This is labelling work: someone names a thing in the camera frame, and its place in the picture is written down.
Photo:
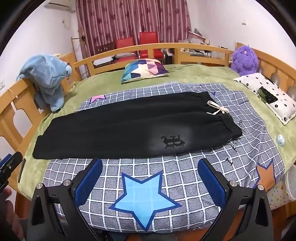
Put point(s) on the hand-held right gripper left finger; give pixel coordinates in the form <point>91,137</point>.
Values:
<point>89,178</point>

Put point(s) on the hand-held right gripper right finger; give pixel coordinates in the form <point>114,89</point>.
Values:
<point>211,183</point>

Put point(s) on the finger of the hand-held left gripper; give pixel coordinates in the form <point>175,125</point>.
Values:
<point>14,160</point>

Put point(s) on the black pants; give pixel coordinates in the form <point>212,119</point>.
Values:
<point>115,129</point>

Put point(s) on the person's left hand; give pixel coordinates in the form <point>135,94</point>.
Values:
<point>11,217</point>

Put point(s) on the grey checked star blanket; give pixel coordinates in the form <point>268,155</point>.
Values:
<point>185,176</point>

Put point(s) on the star print mattress cover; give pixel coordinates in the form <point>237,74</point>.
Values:
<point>279,194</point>

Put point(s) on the small pale blue round object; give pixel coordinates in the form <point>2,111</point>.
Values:
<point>281,140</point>

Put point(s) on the blue plush toy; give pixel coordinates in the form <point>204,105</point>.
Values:
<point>46,76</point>

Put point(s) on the dark green pouch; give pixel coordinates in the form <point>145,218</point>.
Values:
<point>267,95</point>

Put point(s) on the green bed sheet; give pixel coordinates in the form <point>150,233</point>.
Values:
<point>196,74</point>

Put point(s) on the white floral pillow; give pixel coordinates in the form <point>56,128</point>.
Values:
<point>254,81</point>

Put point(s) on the colourful geometric pillow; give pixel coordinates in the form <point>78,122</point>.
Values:
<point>143,69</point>

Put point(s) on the purple plush toy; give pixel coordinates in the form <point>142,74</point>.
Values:
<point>245,60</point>

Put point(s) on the wooden clothes rack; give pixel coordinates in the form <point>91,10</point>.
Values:
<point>74,46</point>

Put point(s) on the dark wooden chair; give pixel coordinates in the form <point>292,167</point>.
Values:
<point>104,48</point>

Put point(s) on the red chair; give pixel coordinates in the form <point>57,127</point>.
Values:
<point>124,46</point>
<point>149,44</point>

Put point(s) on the pile of household clutter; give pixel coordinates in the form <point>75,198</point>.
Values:
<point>196,39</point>

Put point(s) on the white air conditioner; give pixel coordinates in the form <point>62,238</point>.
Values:
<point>61,5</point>

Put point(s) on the maroon patterned curtain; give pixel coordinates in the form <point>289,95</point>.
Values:
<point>134,20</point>

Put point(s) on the white wall outlet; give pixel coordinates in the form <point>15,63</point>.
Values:
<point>1,84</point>

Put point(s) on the wooden bed frame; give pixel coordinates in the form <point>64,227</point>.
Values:
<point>104,54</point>

